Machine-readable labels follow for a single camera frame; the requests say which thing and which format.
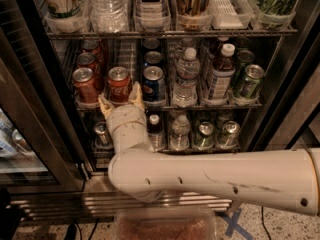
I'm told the top shelf white tall can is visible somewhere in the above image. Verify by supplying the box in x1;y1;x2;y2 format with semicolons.
44;0;80;19

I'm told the black power cable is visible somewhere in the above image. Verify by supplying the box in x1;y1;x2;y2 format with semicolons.
260;206;273;240

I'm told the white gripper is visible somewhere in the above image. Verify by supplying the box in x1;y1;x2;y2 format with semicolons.
98;82;153;153

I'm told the middle blue pepsi can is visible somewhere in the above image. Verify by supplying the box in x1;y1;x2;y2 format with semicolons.
143;51;163;67

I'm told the bottom shelf tea bottle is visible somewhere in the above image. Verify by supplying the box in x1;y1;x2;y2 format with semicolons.
147;114;165;151

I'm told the bottom shelf silver can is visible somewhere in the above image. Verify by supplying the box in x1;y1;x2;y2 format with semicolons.
93;121;112;146

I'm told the empty white plastic tray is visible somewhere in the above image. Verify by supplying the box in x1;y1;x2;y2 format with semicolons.
209;0;253;30

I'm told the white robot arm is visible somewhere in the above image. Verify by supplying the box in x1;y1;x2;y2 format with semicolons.
98;83;320;216

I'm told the front blue pepsi can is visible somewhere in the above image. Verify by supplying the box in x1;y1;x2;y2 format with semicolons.
142;66;165;102

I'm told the bottom left green can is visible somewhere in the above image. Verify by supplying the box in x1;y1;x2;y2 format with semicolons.
193;121;214;150

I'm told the red soda can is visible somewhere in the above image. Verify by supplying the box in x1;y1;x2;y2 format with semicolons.
81;39;105;66
72;67;98;103
76;52;105;91

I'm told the front clear water bottle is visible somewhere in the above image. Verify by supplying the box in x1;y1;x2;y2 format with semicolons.
174;47;200;104

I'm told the blue pepsi can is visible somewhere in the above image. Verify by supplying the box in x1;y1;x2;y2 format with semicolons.
142;66;165;102
142;38;161;53
143;51;163;67

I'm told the bottom right green can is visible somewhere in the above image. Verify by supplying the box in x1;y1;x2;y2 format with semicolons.
217;121;240;148

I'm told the blue tape cross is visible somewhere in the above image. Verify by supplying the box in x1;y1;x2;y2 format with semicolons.
218;208;253;240

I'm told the top shelf water bottle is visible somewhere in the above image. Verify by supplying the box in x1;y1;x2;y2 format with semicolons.
89;0;128;33

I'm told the brown iced tea bottle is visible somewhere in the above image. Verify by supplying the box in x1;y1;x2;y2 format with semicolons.
206;43;235;100

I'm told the front green soda can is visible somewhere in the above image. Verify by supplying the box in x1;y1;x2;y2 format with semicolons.
233;64;265;99

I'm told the top shelf tea bottle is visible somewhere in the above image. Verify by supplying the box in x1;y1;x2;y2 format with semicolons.
136;0;168;18

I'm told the glass fridge door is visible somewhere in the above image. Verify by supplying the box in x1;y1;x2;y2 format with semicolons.
0;0;91;195

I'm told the shelf water bottle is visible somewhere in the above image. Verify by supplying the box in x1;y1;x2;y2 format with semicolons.
169;114;190;151
89;0;128;33

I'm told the shelf tea bottle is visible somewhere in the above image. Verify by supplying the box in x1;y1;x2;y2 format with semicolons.
136;0;168;18
147;114;165;151

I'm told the rear green soda can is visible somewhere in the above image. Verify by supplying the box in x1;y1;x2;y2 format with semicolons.
231;49;255;86

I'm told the middle left red soda can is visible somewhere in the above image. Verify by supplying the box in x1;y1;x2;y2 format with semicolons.
76;52;105;91

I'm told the clear plastic bin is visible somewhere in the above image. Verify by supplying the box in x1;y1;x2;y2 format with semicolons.
112;206;217;240

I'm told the red coca-cola can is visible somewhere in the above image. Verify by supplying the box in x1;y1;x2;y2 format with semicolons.
107;66;132;103

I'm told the stainless steel fridge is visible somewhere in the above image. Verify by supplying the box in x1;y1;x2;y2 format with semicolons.
0;0;319;220

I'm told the green soda can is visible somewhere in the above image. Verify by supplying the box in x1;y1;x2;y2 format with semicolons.
231;49;255;86
233;64;265;99

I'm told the front left red soda can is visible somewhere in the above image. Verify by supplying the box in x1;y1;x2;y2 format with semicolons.
72;67;98;103

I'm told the rear blue pepsi can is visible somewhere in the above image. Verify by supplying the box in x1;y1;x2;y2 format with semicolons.
142;38;161;53

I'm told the bottom shelf water bottle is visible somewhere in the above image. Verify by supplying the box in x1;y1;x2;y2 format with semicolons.
169;114;190;151

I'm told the rear left red soda can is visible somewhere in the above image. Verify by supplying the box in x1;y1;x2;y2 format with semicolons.
81;39;105;66

